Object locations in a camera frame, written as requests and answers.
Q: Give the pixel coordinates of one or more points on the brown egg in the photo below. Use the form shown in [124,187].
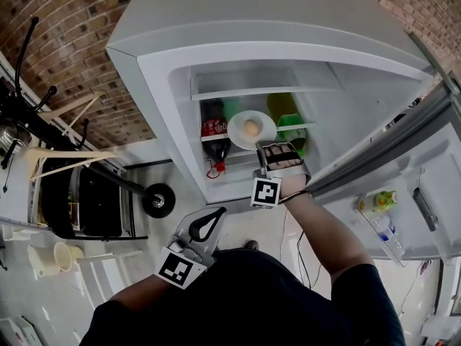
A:
[252,127]

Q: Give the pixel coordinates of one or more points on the black coat rack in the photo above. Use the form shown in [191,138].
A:
[39,124]

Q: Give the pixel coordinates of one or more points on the person's dark shoe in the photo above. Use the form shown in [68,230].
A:
[251,244]

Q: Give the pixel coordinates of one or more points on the dark cola bottle red label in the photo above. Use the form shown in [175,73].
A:
[213,128]

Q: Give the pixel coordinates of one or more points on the white box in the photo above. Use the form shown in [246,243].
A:
[441,326]

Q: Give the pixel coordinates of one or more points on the dark flat bar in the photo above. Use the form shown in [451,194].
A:
[425,209]

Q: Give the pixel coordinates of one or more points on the cream plastic jug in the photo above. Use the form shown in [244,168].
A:
[66,256]

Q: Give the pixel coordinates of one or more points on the small wooden hanger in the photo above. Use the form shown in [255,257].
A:
[65,112]

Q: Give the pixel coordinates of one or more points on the metal pot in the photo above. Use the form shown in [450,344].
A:
[8,135]

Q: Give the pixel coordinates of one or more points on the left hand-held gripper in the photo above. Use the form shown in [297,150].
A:
[176,269]

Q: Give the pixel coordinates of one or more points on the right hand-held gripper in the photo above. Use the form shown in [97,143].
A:
[266,192]

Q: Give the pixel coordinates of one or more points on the white fridge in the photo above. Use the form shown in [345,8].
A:
[273,20]

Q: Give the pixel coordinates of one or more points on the person's black shirt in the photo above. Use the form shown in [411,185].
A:
[245,301]

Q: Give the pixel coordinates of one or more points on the large wooden hanger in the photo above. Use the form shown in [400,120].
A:
[54,155]

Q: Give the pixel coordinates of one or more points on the green plastic container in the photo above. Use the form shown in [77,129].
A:
[293,128]

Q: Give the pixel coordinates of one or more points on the clear water bottle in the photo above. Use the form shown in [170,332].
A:
[389,234]

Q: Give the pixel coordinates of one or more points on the person's right hand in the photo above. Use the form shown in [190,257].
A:
[284,157]

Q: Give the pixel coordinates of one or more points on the white plate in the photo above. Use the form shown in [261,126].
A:
[237,135]

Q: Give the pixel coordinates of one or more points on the small yellow green bottle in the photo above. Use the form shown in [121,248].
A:
[380,199]

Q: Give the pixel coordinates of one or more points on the person's left forearm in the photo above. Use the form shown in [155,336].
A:
[137,290]

